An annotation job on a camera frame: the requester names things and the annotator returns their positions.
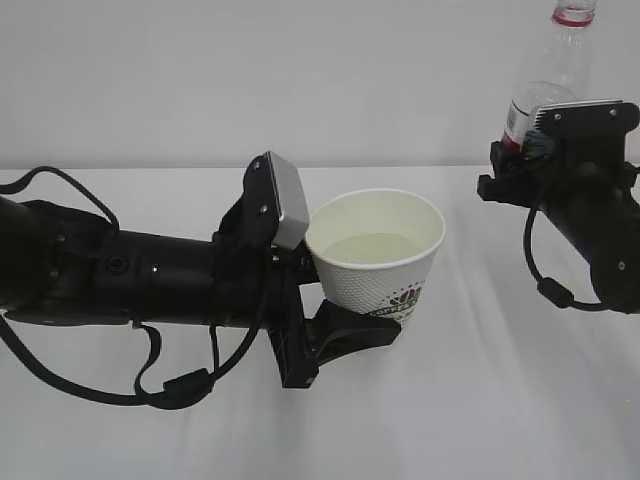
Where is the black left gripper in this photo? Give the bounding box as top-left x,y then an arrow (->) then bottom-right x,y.
209,199 -> 403,390

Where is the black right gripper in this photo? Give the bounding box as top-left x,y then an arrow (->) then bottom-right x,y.
477,134 -> 639,215

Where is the white paper cup green logo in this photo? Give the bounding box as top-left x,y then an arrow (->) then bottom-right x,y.
305,188 -> 446,326

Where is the clear plastic water bottle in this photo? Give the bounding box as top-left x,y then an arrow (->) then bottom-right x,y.
502,1 -> 597,151

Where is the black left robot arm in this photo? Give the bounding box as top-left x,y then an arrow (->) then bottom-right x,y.
1,199 -> 400,409

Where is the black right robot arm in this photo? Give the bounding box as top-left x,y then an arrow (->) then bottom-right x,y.
477,141 -> 639,314

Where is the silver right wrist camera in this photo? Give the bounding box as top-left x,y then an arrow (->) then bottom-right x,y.
523,99 -> 639,157

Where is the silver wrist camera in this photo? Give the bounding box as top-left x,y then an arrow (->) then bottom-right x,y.
241,151 -> 310,251
523,99 -> 639,157

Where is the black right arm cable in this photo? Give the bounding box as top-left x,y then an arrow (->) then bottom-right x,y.
523,199 -> 616,312

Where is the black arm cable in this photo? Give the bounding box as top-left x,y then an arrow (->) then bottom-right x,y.
523,199 -> 616,312
0,167 -> 274,411

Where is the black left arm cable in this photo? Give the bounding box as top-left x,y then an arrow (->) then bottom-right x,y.
0,167 -> 274,411

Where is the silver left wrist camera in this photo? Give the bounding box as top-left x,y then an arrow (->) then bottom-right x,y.
241,151 -> 310,251

